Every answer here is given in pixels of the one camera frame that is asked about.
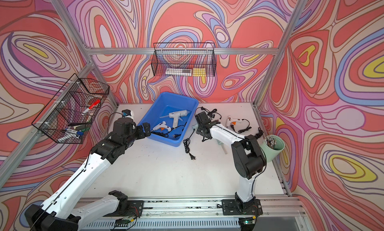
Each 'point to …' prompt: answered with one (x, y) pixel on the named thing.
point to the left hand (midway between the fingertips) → (144, 126)
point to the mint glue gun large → (223, 145)
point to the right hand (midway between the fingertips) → (203, 134)
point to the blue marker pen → (79, 133)
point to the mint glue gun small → (195, 127)
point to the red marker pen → (95, 103)
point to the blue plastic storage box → (165, 103)
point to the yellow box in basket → (199, 72)
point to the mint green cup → (272, 145)
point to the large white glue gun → (175, 116)
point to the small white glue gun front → (162, 126)
